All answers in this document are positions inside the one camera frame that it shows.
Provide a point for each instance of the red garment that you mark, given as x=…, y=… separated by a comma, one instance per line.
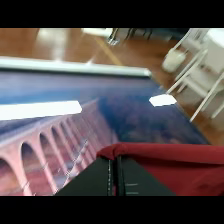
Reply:
x=186, y=170

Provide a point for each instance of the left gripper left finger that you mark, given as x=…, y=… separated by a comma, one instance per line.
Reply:
x=91, y=180

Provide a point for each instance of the white rack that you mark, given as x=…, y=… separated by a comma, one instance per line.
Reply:
x=203, y=71

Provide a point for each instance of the silver frame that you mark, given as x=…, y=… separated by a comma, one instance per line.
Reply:
x=73, y=66

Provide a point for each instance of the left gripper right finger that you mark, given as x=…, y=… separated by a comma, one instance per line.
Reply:
x=141, y=181

